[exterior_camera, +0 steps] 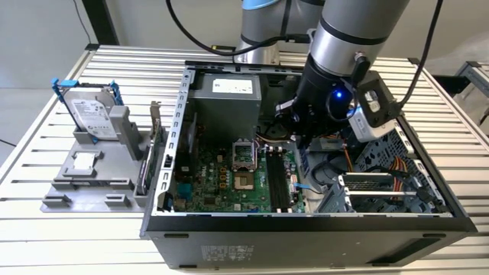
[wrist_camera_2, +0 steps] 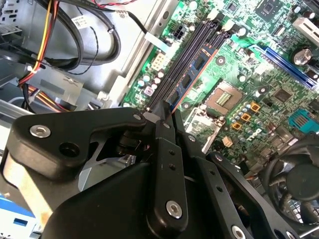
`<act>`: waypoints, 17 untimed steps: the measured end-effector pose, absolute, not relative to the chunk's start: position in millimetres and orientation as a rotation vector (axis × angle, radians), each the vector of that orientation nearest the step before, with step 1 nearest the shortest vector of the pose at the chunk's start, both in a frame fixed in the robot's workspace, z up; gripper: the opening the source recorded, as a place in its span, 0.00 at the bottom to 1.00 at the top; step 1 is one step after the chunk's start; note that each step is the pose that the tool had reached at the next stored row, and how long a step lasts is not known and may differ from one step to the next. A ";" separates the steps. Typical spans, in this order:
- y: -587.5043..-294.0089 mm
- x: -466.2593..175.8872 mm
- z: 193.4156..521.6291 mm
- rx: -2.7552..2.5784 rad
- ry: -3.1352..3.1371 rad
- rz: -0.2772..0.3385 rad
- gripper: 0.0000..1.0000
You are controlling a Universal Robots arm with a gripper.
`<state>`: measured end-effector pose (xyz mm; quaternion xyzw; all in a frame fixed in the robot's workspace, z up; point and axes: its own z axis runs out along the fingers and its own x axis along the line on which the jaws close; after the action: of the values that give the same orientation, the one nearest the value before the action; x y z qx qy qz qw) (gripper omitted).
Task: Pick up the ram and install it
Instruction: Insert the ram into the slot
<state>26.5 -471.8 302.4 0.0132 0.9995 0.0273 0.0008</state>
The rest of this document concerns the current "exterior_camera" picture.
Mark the black RAM slot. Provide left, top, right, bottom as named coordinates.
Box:
left=280, top=146, right=295, bottom=213
left=267, top=146, right=280, bottom=213
left=271, top=146, right=284, bottom=213
left=276, top=146, right=289, bottom=213

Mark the metal drive cage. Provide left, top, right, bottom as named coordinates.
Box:
left=301, top=134, right=348, bottom=152

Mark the grey power supply unit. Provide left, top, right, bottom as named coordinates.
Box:
left=189, top=73, right=264, bottom=143

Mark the perforated metal disk bay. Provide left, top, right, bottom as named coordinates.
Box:
left=316, top=117, right=448, bottom=214

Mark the metal socket cover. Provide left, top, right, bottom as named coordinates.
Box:
left=232, top=139, right=256, bottom=170

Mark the CPU socket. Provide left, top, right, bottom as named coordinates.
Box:
left=233, top=171, right=256, bottom=192

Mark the green motherboard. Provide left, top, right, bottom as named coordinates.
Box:
left=173, top=140, right=309, bottom=214

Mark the black case fan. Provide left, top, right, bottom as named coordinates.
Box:
left=179, top=110, right=201, bottom=184

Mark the graphics card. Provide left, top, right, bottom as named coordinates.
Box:
left=135, top=100, right=169, bottom=197

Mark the black grey PC case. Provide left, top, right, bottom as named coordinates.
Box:
left=139, top=58, right=481, bottom=270

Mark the grey parts rack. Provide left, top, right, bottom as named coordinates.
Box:
left=40, top=104, right=153, bottom=213

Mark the hard disk in blue carrier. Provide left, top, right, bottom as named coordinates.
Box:
left=51, top=76, right=123, bottom=143

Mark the silver CPU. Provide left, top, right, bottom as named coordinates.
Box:
left=72, top=151, right=96, bottom=168

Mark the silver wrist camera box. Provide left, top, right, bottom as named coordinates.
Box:
left=348, top=70, right=405, bottom=143

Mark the yellow black wire bundle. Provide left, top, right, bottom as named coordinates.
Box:
left=255, top=123, right=297, bottom=144

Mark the orange red wire bundle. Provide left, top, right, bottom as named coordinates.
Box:
left=323, top=134, right=355, bottom=172

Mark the black cable loop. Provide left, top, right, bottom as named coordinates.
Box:
left=311, top=154, right=345, bottom=190

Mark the red yellow flat wire bundle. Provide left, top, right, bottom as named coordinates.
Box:
left=388, top=156, right=411, bottom=193

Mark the black frame post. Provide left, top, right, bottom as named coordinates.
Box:
left=81, top=0, right=120, bottom=46

